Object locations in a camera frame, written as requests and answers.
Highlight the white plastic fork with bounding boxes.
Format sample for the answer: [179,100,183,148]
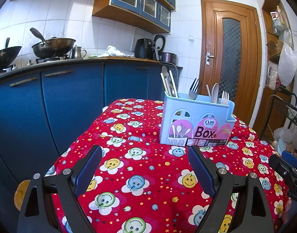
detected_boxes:
[220,91,229,105]

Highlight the black spoon white handle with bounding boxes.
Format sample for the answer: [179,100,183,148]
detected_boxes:
[206,84,212,102]

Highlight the beige plastic spoon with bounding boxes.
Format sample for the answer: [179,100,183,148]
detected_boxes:
[211,83,219,104]

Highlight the steel fork patterned handle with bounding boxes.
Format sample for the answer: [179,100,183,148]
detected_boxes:
[188,78,202,100]

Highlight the wooden chopstick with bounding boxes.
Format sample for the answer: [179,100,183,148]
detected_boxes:
[169,70,178,97]
[160,73,169,95]

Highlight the steel butter knife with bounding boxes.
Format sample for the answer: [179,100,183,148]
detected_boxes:
[162,66,173,96]

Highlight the blue lower kitchen cabinets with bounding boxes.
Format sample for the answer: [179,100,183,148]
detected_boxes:
[0,59,183,233]

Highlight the black metal rack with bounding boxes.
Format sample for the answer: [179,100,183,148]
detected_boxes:
[253,86,297,142]

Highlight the red smiley flower tablecloth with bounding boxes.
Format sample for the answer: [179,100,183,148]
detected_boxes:
[47,99,291,232]

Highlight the white plastic bag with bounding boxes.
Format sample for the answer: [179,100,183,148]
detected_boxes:
[278,43,297,86]

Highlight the light blue utensil box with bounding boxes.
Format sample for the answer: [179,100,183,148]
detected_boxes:
[160,93,236,147]

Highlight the wooden door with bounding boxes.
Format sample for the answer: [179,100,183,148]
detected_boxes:
[199,0,262,123]

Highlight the left black wok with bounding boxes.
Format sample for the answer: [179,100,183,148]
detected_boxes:
[0,37,21,71]

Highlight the black wok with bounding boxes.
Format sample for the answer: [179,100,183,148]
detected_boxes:
[0,37,21,71]
[30,27,76,59]

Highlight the right black wok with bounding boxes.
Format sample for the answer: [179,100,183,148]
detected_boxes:
[30,27,76,59]

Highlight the steel kettle pitcher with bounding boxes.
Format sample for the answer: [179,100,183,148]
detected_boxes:
[71,46,87,59]

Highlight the white cloth on counter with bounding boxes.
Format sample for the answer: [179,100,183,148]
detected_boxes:
[98,46,129,58]

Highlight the black air fryer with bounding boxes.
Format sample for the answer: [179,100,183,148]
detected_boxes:
[134,38,155,60]

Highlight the wooden wall shelf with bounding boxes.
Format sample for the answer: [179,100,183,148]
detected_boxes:
[251,0,295,136]

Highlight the blue wall cabinet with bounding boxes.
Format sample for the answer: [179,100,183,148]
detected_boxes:
[92,0,176,34]

